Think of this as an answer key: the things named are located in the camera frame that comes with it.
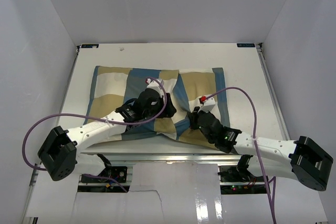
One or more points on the blue beige white checked pillowcase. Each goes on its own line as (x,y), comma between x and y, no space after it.
(111,87)

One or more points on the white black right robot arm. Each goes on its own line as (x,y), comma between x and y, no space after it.
(302,160)

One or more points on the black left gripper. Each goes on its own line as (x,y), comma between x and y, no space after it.
(170,109)

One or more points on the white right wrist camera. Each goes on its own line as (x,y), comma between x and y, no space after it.
(207,104)

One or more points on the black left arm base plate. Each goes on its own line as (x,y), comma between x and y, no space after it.
(119,173)

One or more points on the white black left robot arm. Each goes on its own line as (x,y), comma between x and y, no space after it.
(62,151)

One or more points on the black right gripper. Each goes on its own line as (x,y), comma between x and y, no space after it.
(193,117)

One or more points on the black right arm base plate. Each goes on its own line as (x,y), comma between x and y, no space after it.
(233,175)

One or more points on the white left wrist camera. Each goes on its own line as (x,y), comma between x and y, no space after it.
(156,85)

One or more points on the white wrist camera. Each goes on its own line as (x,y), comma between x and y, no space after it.
(207,104)
(156,85)

